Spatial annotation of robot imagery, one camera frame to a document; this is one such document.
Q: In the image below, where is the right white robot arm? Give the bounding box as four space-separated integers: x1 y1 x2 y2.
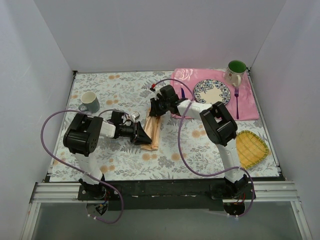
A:
149 84 248 199

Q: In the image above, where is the orange satin napkin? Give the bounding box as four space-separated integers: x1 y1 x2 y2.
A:
140 112 161 151

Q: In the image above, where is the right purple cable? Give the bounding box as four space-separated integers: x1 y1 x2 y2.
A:
149 78 257 219

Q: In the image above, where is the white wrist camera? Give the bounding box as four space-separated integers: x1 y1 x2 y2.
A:
130 111 140 123
150 83 162 100

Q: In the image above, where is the purple fork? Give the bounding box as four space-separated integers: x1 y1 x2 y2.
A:
234 87 239 120

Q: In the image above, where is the floral mug green inside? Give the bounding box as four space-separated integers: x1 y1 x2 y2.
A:
224 60 247 87

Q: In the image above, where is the blue floral plate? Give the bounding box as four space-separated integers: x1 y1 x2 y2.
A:
193 79 231 105

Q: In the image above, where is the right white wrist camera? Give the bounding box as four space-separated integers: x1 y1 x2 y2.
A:
150 83 162 100

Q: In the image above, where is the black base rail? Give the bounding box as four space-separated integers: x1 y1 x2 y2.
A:
77 178 256 211

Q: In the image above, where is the yellow bamboo mat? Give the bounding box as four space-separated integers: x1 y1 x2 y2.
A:
236 130 269 170

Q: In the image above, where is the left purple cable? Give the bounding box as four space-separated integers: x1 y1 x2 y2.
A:
40 108 126 224

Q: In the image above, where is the purple knife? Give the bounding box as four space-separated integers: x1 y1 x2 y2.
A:
180 87 186 99

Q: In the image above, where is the purple cable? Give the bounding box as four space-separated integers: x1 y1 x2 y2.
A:
40 108 126 224
149 78 257 219

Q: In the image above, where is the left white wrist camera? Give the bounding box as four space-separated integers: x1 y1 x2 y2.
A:
130 111 140 123

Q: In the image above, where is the aluminium frame rail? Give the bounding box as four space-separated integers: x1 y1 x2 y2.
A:
30 180 300 203

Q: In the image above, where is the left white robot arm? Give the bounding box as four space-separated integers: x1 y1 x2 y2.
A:
63 110 152 200

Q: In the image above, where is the pink floral placemat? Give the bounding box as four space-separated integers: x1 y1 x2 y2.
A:
170 68 259 121

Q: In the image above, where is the grey mug white inside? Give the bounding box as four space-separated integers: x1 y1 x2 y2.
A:
78 91 100 114

